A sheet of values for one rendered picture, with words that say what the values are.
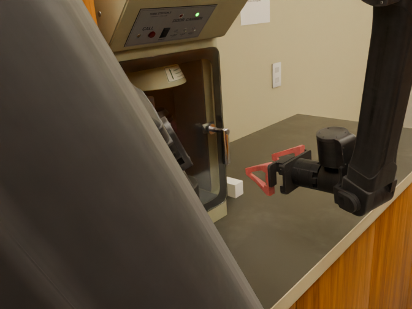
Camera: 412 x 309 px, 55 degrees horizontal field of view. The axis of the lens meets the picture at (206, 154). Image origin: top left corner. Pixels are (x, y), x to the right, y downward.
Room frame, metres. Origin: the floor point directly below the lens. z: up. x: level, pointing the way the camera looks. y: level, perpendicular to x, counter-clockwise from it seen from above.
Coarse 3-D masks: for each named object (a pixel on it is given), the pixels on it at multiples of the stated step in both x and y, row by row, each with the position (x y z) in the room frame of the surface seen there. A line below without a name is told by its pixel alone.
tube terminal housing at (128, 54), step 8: (192, 40) 0.91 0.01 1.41; (200, 40) 0.93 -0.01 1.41; (208, 40) 0.94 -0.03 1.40; (136, 48) 0.80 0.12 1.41; (144, 48) 0.81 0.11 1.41; (152, 48) 0.82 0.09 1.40; (160, 48) 0.84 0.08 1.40; (168, 48) 0.85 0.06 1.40; (176, 48) 0.87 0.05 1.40; (184, 48) 0.89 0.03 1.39; (192, 48) 0.90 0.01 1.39; (120, 56) 0.77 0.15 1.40; (128, 56) 0.78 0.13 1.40; (136, 56) 0.79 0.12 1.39; (144, 56) 0.81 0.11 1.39; (216, 208) 0.94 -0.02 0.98; (224, 208) 0.96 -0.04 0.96; (216, 216) 0.93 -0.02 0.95
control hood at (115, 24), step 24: (96, 0) 0.72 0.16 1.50; (120, 0) 0.67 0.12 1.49; (144, 0) 0.69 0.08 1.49; (168, 0) 0.72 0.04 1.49; (192, 0) 0.77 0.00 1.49; (216, 0) 0.82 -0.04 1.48; (240, 0) 0.87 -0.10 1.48; (120, 24) 0.69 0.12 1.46; (216, 24) 0.88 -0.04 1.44; (120, 48) 0.73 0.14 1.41
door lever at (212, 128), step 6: (210, 126) 0.91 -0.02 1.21; (210, 132) 0.91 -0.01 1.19; (222, 132) 0.88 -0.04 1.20; (228, 132) 0.88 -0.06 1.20; (222, 138) 0.88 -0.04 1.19; (228, 138) 0.88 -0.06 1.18; (222, 144) 0.88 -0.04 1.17; (228, 144) 0.88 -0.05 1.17; (222, 150) 0.89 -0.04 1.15; (228, 150) 0.88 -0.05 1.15; (228, 156) 0.88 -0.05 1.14; (228, 162) 0.88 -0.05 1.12
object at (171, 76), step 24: (216, 48) 0.94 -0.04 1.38; (144, 72) 0.79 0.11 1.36; (168, 72) 0.83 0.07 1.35; (192, 72) 0.88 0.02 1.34; (216, 72) 0.94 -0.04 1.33; (168, 96) 0.83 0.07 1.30; (192, 96) 0.88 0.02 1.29; (216, 96) 0.94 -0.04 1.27; (168, 120) 0.82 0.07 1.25; (192, 120) 0.87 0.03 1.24; (216, 120) 0.93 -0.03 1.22; (192, 144) 0.87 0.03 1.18; (216, 144) 0.93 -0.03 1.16; (192, 168) 0.86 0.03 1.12; (216, 168) 0.92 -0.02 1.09; (216, 192) 0.92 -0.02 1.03
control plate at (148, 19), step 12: (144, 12) 0.71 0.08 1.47; (156, 12) 0.73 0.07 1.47; (168, 12) 0.75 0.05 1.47; (180, 12) 0.77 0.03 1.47; (192, 12) 0.79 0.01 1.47; (204, 12) 0.82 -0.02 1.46; (144, 24) 0.73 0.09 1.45; (156, 24) 0.75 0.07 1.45; (168, 24) 0.77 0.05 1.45; (180, 24) 0.80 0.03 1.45; (192, 24) 0.82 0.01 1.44; (204, 24) 0.85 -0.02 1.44; (132, 36) 0.73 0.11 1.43; (144, 36) 0.75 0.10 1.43; (156, 36) 0.78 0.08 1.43; (168, 36) 0.80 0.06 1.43; (180, 36) 0.83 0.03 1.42; (192, 36) 0.86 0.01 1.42
